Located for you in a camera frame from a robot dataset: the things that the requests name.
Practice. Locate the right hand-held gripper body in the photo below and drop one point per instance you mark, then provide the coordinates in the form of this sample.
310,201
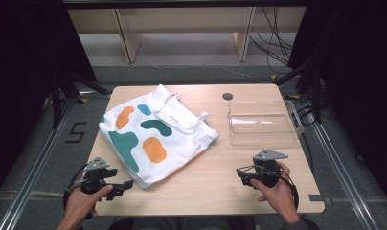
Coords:
266,172

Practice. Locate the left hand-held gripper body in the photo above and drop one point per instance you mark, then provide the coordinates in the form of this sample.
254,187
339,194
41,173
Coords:
95,183

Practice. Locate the white tote bag coloured blobs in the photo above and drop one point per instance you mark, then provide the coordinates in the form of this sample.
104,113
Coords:
169,140

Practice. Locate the person's left hand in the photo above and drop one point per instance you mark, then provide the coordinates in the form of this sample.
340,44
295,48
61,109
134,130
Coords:
81,204

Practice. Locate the person's right hand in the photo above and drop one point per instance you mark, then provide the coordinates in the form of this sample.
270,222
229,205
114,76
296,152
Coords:
281,198

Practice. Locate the clear plastic container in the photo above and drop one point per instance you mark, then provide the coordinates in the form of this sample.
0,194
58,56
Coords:
261,127

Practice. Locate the grey tape strip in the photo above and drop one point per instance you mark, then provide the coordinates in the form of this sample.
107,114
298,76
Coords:
319,198

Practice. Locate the person's dark clothing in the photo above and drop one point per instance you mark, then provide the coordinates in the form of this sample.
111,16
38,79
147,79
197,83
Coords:
182,223

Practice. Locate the round dark table grommet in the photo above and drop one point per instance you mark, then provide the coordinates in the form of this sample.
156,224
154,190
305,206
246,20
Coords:
227,96

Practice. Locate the yellow tape piece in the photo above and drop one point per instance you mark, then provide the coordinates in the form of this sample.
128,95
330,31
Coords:
273,77
83,100
294,96

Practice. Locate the black metal stand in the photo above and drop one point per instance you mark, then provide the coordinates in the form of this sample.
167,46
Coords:
315,92
56,102

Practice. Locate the dark curtain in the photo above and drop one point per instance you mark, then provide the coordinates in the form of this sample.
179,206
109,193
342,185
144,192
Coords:
25,64
360,80

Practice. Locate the aluminium floor rail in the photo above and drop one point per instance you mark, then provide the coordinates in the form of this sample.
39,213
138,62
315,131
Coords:
35,166
345,172

